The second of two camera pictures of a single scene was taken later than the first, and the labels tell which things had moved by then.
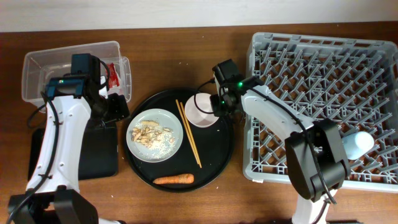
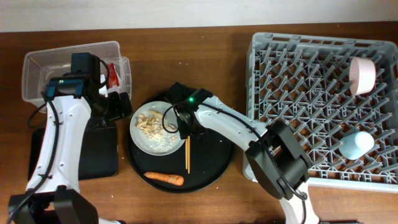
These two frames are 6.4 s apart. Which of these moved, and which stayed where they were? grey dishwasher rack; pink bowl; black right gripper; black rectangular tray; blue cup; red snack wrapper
Moved: black right gripper; pink bowl
Stayed: grey dishwasher rack; red snack wrapper; black rectangular tray; blue cup
